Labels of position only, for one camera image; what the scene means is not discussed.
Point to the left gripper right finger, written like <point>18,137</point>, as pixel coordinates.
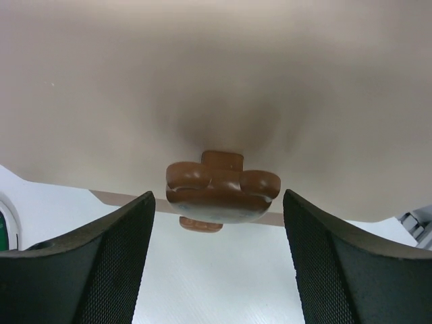
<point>347,275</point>

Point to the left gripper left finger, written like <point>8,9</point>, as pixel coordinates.
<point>89,275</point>

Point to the green sneaker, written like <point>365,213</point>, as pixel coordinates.
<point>11,229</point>

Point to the bear knob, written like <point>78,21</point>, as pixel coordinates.
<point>219,190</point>
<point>199,226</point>

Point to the beige drawer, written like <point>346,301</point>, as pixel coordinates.
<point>332,96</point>

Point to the right aluminium frame rail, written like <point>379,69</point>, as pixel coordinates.
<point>418,224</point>

